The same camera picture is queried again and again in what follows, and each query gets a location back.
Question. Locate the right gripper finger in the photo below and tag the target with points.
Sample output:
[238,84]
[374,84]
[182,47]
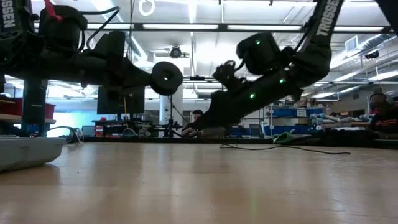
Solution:
[200,120]
[213,123]

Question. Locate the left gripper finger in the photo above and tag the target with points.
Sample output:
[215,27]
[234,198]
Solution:
[141,84]
[138,71]

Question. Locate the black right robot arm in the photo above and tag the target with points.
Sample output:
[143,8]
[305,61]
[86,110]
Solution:
[311,62]

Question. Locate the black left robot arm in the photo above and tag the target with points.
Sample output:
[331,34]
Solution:
[62,65]

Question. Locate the person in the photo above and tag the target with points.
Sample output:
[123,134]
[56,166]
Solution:
[196,116]
[384,118]

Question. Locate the grey laptop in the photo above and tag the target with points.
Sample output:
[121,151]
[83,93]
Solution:
[214,132]

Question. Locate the black tripod rig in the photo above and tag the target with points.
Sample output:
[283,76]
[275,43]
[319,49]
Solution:
[171,127]

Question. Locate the grey storage rack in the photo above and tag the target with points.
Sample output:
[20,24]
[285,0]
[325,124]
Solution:
[270,121]

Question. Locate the white pillar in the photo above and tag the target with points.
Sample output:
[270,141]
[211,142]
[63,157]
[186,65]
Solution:
[164,115]

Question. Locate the black monitor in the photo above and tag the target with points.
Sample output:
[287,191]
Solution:
[109,102]

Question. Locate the grey green work glove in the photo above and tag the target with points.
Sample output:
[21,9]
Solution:
[281,138]

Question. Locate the black equipment desk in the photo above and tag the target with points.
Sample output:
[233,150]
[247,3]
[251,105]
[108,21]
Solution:
[109,127]

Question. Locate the blue storage bin row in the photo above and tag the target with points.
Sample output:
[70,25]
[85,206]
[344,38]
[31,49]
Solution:
[295,130]

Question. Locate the black overhead beam with lights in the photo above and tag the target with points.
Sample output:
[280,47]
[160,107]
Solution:
[222,27]

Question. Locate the red plastic bin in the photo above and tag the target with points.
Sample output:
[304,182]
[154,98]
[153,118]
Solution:
[11,107]
[50,111]

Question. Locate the wooden shelf board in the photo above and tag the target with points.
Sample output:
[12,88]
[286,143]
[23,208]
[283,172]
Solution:
[9,118]

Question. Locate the ceiling air vent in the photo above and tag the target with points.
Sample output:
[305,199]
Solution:
[351,44]

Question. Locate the grey plastic tray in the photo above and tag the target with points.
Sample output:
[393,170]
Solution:
[28,152]

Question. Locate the black upright frame post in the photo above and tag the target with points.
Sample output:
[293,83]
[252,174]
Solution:
[34,109]

